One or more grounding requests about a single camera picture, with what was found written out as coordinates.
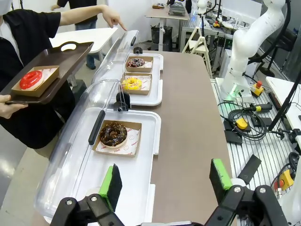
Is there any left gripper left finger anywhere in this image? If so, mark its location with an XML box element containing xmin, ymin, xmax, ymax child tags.
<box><xmin>49</xmin><ymin>163</ymin><xmax>124</xmax><ymax>226</ymax></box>

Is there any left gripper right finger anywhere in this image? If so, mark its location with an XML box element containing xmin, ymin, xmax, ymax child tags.
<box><xmin>204</xmin><ymin>158</ymin><xmax>290</xmax><ymax>226</ymax></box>

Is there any brown cardboard donut box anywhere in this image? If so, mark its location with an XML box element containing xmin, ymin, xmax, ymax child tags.
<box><xmin>125</xmin><ymin>56</ymin><xmax>154</xmax><ymax>73</ymax></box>
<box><xmin>122</xmin><ymin>72</ymin><xmax>153</xmax><ymax>96</ymax></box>
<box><xmin>93</xmin><ymin>119</ymin><xmax>143</xmax><ymax>158</ymax></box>
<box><xmin>11</xmin><ymin>65</ymin><xmax>60</xmax><ymax>97</ymax></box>

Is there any red glazed donut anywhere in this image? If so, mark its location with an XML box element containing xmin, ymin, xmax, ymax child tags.
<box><xmin>19</xmin><ymin>70</ymin><xmax>44</xmax><ymax>91</ymax></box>

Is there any dark brown serving tray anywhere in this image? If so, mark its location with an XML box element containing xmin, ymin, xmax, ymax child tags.
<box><xmin>0</xmin><ymin>41</ymin><xmax>95</xmax><ymax>105</ymax></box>

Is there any person's bare left forearm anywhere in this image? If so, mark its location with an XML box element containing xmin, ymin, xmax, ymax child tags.
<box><xmin>58</xmin><ymin>4</ymin><xmax>105</xmax><ymax>26</ymax></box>

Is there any chocolate donut with gold sprinkles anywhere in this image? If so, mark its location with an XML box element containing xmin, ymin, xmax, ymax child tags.
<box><xmin>100</xmin><ymin>122</ymin><xmax>128</xmax><ymax>149</ymax></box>

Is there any yellow glazed sprinkled donut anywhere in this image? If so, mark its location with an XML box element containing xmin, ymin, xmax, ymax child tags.
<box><xmin>121</xmin><ymin>77</ymin><xmax>143</xmax><ymax>91</ymax></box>

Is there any chocolate donut with colourful sprinkles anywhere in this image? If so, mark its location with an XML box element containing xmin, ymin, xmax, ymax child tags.
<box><xmin>127</xmin><ymin>57</ymin><xmax>146</xmax><ymax>68</ymax></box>

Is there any person in black cardigan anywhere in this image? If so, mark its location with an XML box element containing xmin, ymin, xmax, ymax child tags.
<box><xmin>0</xmin><ymin>9</ymin><xmax>76</xmax><ymax>150</ymax></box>

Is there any person in dark t-shirt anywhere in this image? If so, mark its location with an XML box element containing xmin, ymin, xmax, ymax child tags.
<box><xmin>50</xmin><ymin>0</ymin><xmax>99</xmax><ymax>70</ymax></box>

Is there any person's right hand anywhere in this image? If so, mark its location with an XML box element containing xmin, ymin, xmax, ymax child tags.
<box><xmin>0</xmin><ymin>94</ymin><xmax>29</xmax><ymax>120</ymax></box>

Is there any person's left hand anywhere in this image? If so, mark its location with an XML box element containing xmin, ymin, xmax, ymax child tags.
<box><xmin>100</xmin><ymin>5</ymin><xmax>129</xmax><ymax>32</ymax></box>

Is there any flat black plate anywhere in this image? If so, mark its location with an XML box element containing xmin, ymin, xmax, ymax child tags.
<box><xmin>237</xmin><ymin>154</ymin><xmax>262</xmax><ymax>186</ymax></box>

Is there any white plastic display tray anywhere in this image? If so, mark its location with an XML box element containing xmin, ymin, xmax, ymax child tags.
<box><xmin>117</xmin><ymin>53</ymin><xmax>164</xmax><ymax>106</ymax></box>
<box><xmin>47</xmin><ymin>107</ymin><xmax>162</xmax><ymax>226</ymax></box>

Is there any aluminium slotted base platform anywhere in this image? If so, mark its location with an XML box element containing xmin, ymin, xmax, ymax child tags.
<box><xmin>210</xmin><ymin>77</ymin><xmax>301</xmax><ymax>212</ymax></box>

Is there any clear plastic display cover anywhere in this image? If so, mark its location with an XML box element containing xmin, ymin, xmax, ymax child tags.
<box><xmin>34</xmin><ymin>79</ymin><xmax>131</xmax><ymax>218</ymax></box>
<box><xmin>91</xmin><ymin>30</ymin><xmax>143</xmax><ymax>84</ymax></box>

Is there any yellow hand pendant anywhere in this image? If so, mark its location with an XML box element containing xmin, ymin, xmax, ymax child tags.
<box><xmin>235</xmin><ymin>117</ymin><xmax>249</xmax><ymax>130</ymax></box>

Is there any yellow emergency stop box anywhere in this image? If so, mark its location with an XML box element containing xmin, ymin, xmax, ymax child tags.
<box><xmin>273</xmin><ymin>169</ymin><xmax>295</xmax><ymax>192</ymax></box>
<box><xmin>250</xmin><ymin>81</ymin><xmax>264</xmax><ymax>97</ymax></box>

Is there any black tripod pole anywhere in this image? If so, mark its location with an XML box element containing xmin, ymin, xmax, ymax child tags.
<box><xmin>268</xmin><ymin>70</ymin><xmax>301</xmax><ymax>131</ymax></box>

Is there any white workbench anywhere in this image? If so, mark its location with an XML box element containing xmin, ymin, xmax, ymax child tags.
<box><xmin>265</xmin><ymin>76</ymin><xmax>301</xmax><ymax>137</ymax></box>

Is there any white step ladder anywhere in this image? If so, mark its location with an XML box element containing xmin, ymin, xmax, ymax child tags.
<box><xmin>182</xmin><ymin>27</ymin><xmax>213</xmax><ymax>74</ymax></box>

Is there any white side table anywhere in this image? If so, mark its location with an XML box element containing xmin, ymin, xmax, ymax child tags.
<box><xmin>49</xmin><ymin>27</ymin><xmax>118</xmax><ymax>54</ymax></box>

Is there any black waste bin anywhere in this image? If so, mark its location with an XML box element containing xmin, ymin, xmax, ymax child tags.
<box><xmin>150</xmin><ymin>25</ymin><xmax>174</xmax><ymax>51</ymax></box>

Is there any white-legged desk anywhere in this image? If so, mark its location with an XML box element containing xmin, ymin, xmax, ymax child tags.
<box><xmin>145</xmin><ymin>7</ymin><xmax>190</xmax><ymax>51</ymax></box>

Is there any coiled black cable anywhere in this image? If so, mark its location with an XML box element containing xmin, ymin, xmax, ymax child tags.
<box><xmin>217</xmin><ymin>102</ymin><xmax>269</xmax><ymax>142</ymax></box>

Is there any black handle with yellow band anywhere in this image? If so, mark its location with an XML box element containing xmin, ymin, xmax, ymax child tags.
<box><xmin>243</xmin><ymin>103</ymin><xmax>273</xmax><ymax>113</ymax></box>

